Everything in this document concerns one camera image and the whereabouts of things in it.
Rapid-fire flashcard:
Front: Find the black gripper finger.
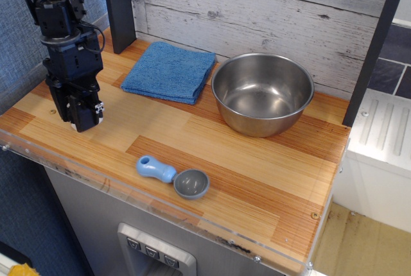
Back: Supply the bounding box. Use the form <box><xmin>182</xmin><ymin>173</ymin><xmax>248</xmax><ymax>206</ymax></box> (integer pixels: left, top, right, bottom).
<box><xmin>46</xmin><ymin>76</ymin><xmax>72</xmax><ymax>123</ymax></box>
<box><xmin>69</xmin><ymin>92</ymin><xmax>105</xmax><ymax>132</ymax></box>

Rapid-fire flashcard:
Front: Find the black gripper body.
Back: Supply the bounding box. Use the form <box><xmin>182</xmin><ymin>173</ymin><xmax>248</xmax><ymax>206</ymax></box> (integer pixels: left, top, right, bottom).
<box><xmin>41</xmin><ymin>30</ymin><xmax>103</xmax><ymax>96</ymax></box>

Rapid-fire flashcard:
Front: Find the plush sushi roll toy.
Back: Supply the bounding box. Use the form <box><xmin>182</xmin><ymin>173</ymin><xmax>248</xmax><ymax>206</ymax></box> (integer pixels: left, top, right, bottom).
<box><xmin>71</xmin><ymin>117</ymin><xmax>103</xmax><ymax>132</ymax></box>

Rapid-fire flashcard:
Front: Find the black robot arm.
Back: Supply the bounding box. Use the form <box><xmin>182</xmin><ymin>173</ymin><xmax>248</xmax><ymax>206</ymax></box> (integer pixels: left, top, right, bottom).
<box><xmin>25</xmin><ymin>0</ymin><xmax>105</xmax><ymax>132</ymax></box>

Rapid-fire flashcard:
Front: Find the blue folded cloth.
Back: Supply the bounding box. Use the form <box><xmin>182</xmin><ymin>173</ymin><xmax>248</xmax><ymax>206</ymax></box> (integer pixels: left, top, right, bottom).
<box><xmin>121</xmin><ymin>42</ymin><xmax>216</xmax><ymax>105</ymax></box>

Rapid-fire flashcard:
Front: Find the orange yellow object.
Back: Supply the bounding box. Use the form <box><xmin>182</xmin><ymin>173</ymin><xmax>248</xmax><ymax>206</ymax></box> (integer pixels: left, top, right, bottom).
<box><xmin>7</xmin><ymin>264</ymin><xmax>40</xmax><ymax>276</ymax></box>

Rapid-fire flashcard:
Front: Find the blue grey toy scoop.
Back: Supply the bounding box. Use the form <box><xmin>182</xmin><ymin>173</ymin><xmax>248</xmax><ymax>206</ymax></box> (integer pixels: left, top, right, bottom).
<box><xmin>136</xmin><ymin>155</ymin><xmax>210</xmax><ymax>200</ymax></box>

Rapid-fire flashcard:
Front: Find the grey toy kitchen cabinet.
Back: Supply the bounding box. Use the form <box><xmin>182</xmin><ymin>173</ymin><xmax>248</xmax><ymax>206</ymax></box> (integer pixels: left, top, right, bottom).
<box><xmin>46</xmin><ymin>169</ymin><xmax>278</xmax><ymax>275</ymax></box>

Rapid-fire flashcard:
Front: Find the silver dispenser button panel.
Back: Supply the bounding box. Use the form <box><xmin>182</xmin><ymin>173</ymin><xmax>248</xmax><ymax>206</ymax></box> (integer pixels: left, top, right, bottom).
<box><xmin>118</xmin><ymin>223</ymin><xmax>197</xmax><ymax>275</ymax></box>

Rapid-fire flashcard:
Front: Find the stainless steel bowl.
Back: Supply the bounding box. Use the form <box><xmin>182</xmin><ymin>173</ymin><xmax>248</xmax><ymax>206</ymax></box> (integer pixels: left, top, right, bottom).
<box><xmin>211</xmin><ymin>53</ymin><xmax>315</xmax><ymax>137</ymax></box>

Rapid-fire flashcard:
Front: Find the white ridged side cabinet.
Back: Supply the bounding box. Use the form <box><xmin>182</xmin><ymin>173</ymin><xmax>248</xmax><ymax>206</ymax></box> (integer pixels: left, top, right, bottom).
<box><xmin>333</xmin><ymin>89</ymin><xmax>410</xmax><ymax>232</ymax></box>

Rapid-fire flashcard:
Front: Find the dark right vertical post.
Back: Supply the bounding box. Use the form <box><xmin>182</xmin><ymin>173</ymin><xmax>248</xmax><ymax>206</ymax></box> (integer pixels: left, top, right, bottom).
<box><xmin>342</xmin><ymin>0</ymin><xmax>400</xmax><ymax>127</ymax></box>

